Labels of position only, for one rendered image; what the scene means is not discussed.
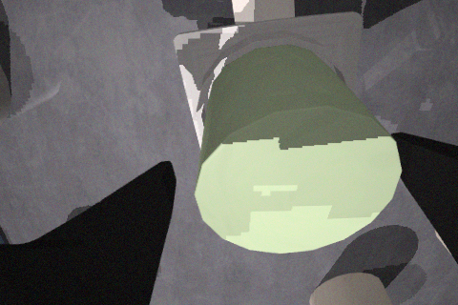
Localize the light green cylinder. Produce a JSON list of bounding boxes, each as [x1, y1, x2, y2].
[[195, 45, 402, 254]]

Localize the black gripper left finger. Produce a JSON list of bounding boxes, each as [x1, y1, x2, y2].
[[0, 160, 176, 305]]

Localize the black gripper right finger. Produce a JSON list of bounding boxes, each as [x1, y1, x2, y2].
[[390, 132, 458, 263]]

